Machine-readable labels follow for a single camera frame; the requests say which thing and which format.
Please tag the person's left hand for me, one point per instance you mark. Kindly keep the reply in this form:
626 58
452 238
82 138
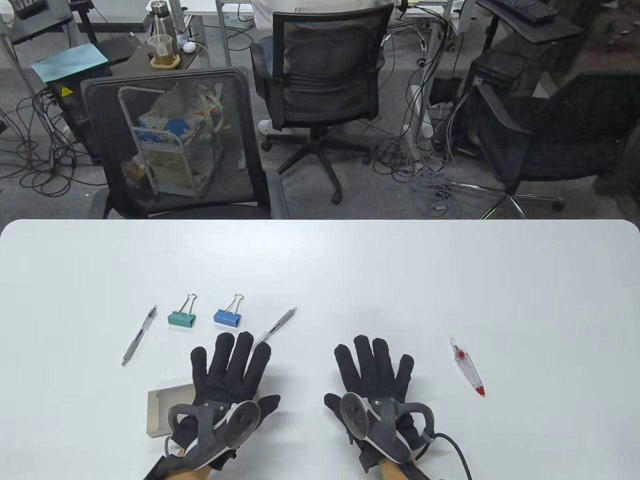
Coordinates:
227 370

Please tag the person's right hand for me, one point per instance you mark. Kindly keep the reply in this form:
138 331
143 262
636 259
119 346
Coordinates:
372 370

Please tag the blue binder clip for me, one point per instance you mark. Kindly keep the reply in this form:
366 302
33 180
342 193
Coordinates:
226 318

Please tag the green binder clip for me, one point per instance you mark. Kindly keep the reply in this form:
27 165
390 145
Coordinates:
181 319

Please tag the silver pen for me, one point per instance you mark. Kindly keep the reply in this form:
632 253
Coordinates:
280 322

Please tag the kraft translucent pull-out pencil case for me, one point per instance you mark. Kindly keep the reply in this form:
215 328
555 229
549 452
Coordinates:
165 410

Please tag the clear grey pen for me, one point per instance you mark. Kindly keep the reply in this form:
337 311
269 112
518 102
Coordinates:
137 340

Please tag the clear red-tipped pen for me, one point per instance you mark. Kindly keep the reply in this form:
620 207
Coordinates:
467 370

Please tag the person's right forearm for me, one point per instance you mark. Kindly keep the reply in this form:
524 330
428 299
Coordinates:
390 472

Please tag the grey tracking controller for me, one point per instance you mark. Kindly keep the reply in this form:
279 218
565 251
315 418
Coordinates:
245 417
352 412

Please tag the white power strip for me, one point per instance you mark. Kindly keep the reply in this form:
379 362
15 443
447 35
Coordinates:
417 100

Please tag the black mesh chair square back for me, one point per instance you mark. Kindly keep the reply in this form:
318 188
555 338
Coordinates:
102 115

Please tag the black mesh chair chrome base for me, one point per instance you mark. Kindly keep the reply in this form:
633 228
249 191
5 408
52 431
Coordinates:
550 145

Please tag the black swivel office chair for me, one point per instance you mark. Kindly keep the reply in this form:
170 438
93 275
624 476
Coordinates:
325 75

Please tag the black cabinet yellow label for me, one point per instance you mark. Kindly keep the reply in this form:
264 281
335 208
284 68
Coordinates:
75 110

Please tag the tan tray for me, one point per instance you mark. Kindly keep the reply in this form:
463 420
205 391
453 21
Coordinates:
175 62

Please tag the dark brown side table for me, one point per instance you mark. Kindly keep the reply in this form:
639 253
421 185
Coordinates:
140 60

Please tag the white mouse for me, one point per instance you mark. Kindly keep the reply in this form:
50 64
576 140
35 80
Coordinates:
189 47

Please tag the black computer tower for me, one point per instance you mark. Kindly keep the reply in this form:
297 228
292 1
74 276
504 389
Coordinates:
500 70

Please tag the clear plastic cup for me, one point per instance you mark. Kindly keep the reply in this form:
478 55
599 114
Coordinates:
162 50

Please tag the teal folder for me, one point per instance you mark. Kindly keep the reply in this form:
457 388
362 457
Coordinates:
70 62

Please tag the steel water bottle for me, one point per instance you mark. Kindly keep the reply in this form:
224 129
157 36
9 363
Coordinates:
161 22

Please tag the black keyboard stand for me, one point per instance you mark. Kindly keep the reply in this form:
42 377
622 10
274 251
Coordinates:
550 30

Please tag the black keyboard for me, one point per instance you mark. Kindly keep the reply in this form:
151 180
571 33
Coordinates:
525 9

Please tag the black equipment stand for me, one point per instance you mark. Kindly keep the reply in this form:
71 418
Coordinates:
45 22

